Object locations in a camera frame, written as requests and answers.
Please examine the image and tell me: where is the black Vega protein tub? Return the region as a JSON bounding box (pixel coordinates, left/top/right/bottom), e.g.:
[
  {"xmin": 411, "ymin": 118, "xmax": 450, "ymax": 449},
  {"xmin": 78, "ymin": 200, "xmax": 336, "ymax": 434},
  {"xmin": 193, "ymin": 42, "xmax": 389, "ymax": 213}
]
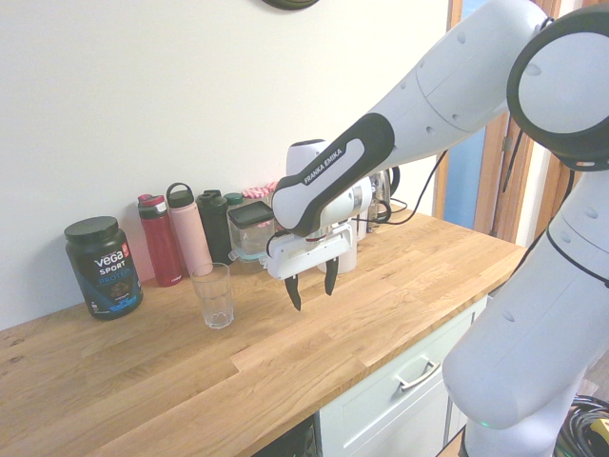
[{"xmin": 64, "ymin": 216, "xmax": 145, "ymax": 321}]

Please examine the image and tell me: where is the dark round wall clock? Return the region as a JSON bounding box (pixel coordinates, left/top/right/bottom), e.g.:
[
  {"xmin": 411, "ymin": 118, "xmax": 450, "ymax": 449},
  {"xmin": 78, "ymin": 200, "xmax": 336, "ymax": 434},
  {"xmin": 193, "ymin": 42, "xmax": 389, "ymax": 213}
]
[{"xmin": 261, "ymin": 0, "xmax": 321, "ymax": 10}]

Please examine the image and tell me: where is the square clear container black lid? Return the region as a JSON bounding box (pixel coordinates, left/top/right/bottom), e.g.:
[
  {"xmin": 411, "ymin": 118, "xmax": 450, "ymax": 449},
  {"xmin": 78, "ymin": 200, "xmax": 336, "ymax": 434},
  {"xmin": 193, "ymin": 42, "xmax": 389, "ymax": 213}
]
[{"xmin": 226, "ymin": 200, "xmax": 276, "ymax": 261}]

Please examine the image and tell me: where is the white cabinet drawer front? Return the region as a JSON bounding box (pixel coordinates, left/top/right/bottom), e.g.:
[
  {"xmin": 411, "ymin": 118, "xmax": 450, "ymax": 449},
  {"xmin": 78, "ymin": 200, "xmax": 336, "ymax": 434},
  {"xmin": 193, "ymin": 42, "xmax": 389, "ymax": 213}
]
[{"xmin": 318, "ymin": 294, "xmax": 491, "ymax": 457}]

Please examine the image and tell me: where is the metal drawer handle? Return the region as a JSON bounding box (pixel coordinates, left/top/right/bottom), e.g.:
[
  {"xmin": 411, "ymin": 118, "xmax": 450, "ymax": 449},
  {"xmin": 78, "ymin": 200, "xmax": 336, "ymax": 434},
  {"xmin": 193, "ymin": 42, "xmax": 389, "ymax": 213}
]
[{"xmin": 394, "ymin": 359, "xmax": 442, "ymax": 391}]

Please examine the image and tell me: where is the coiled black cable bundle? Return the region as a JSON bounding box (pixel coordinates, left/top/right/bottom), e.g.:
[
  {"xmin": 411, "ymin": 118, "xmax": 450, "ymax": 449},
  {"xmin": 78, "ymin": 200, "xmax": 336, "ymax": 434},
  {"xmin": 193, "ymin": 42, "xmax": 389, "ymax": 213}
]
[{"xmin": 554, "ymin": 394, "xmax": 609, "ymax": 457}]

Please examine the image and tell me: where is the clear drinking glass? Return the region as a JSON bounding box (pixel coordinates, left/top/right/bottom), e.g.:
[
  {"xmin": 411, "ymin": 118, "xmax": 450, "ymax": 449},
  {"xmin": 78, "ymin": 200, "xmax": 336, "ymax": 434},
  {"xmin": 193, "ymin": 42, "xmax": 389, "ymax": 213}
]
[{"xmin": 189, "ymin": 262, "xmax": 236, "ymax": 330}]

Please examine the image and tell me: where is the stainless steel kettle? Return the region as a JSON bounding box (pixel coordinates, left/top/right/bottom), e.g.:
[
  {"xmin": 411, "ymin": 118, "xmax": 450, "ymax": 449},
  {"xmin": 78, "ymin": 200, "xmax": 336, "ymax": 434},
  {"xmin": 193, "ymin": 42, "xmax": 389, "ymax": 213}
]
[{"xmin": 369, "ymin": 166, "xmax": 402, "ymax": 225}]

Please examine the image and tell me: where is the blue door panel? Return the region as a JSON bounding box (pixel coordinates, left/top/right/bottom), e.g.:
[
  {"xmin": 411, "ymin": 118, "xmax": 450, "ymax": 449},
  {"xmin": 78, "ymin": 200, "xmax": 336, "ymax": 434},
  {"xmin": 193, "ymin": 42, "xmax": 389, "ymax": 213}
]
[{"xmin": 435, "ymin": 0, "xmax": 492, "ymax": 230}]

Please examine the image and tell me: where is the yellow power box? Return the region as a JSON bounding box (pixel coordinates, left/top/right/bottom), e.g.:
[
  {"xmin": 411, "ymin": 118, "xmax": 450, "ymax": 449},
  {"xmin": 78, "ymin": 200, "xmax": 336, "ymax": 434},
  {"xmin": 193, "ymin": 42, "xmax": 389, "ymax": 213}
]
[{"xmin": 589, "ymin": 418, "xmax": 609, "ymax": 457}]

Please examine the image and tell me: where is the small container teal clip lid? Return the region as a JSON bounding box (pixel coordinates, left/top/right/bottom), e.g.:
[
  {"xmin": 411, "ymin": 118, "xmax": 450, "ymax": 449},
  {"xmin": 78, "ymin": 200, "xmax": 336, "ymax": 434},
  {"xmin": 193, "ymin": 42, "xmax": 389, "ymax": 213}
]
[{"xmin": 229, "ymin": 247, "xmax": 270, "ymax": 268}]

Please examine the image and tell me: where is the black stainless dishwasher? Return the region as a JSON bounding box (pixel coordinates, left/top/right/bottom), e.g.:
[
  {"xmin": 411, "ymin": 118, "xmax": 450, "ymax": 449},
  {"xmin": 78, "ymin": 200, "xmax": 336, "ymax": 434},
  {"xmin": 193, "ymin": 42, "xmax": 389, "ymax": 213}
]
[{"xmin": 256, "ymin": 413, "xmax": 319, "ymax": 457}]

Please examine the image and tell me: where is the red water bottle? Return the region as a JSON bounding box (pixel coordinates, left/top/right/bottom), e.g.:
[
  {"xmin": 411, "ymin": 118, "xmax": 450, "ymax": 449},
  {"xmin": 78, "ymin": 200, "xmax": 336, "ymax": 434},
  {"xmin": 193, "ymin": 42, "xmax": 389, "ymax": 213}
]
[{"xmin": 137, "ymin": 193, "xmax": 185, "ymax": 288}]

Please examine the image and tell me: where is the black shaker bottle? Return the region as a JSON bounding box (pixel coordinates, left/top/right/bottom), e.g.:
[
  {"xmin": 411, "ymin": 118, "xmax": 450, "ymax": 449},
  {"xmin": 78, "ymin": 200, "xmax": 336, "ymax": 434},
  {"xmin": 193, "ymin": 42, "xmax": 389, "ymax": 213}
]
[{"xmin": 195, "ymin": 189, "xmax": 234, "ymax": 268}]

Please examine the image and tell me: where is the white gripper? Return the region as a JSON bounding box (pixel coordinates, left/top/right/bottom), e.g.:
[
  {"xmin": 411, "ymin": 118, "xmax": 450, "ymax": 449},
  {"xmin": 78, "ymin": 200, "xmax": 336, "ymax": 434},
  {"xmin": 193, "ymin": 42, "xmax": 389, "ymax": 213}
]
[{"xmin": 265, "ymin": 222, "xmax": 356, "ymax": 313}]

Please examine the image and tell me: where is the wooden door frame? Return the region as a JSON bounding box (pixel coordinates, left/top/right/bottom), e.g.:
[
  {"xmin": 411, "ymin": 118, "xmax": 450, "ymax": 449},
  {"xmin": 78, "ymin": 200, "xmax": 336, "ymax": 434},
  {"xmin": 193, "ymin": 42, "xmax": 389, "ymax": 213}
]
[{"xmin": 444, "ymin": 0, "xmax": 580, "ymax": 247}]

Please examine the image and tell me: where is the pink water bottle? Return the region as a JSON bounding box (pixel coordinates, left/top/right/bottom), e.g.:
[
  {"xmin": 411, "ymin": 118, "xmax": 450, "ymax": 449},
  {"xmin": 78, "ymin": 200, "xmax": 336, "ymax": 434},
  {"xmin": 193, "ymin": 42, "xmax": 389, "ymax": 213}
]
[{"xmin": 166, "ymin": 182, "xmax": 214, "ymax": 277}]

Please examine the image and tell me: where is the translucent water pitcher blue lid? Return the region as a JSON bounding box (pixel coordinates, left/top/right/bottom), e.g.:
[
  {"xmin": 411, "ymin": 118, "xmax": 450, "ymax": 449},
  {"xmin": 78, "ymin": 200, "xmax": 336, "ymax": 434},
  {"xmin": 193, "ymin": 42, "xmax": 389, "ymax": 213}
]
[{"xmin": 332, "ymin": 216, "xmax": 368, "ymax": 275}]

